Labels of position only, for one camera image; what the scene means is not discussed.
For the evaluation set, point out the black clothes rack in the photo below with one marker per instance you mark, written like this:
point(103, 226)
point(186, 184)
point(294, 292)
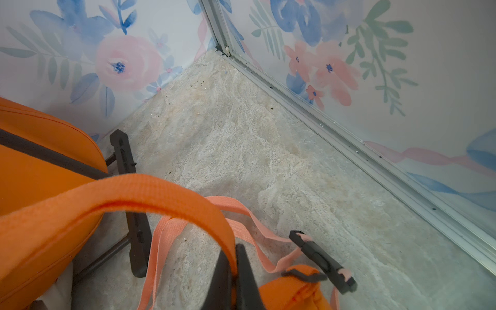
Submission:
point(139, 236)

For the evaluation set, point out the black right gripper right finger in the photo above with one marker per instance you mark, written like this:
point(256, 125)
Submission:
point(247, 294)

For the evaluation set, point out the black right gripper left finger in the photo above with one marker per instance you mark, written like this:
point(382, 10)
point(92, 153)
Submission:
point(219, 295)

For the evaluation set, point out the orange crossbody bag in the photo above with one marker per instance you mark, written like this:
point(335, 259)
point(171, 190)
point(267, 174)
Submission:
point(52, 200)

